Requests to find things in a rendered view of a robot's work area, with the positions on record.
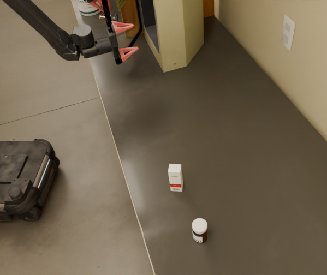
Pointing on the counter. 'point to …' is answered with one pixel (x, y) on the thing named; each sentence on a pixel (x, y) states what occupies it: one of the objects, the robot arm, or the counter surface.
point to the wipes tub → (86, 10)
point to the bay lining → (148, 12)
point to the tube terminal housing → (177, 32)
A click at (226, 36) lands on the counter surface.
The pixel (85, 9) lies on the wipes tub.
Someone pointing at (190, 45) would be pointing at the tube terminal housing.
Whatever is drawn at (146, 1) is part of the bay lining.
